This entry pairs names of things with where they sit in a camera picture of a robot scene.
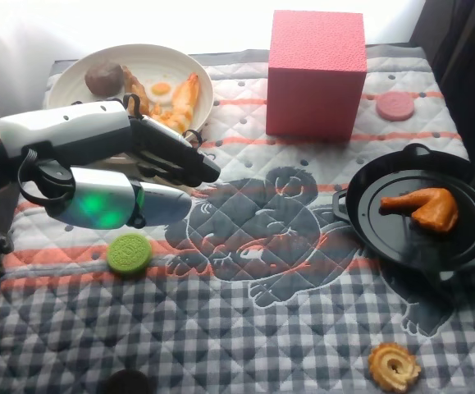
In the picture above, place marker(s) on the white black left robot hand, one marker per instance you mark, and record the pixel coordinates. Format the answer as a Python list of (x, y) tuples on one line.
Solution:
[(77, 127)]

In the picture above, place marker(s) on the black frying pan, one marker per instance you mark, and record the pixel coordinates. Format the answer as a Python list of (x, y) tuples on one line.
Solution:
[(385, 242)]

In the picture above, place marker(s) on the red cube box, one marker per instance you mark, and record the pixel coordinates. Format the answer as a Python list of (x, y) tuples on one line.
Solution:
[(315, 82)]

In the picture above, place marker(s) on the white round plate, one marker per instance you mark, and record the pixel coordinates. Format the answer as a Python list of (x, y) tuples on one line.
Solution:
[(69, 92)]

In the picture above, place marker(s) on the brown toy meat patty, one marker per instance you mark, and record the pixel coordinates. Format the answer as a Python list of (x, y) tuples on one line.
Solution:
[(103, 78)]

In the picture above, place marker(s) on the toy fried dough stick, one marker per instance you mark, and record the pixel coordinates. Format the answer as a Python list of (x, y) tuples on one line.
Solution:
[(135, 88)]

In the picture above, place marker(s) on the toy fried egg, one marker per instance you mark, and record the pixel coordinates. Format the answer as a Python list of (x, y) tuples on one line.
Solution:
[(161, 88)]

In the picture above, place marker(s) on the orange toy shrimp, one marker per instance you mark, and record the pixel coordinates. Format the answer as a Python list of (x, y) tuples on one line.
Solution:
[(187, 96)]

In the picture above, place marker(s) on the green sandwich cookie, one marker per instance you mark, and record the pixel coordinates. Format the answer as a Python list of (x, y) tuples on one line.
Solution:
[(129, 253)]

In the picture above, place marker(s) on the grey quilt with bear print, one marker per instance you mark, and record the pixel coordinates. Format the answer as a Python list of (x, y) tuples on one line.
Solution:
[(220, 328)]

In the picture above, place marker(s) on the brown chocolate cookie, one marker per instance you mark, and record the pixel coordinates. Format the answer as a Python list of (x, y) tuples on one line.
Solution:
[(129, 382)]

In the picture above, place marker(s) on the pink sandwich cookie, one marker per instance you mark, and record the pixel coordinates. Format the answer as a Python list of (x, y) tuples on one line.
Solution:
[(394, 106)]

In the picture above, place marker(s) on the toy roast chicken leg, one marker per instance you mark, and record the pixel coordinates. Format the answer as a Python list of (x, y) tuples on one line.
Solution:
[(436, 211)]

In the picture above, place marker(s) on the dark curtain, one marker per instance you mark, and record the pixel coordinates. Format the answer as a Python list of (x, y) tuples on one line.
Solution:
[(467, 61)]

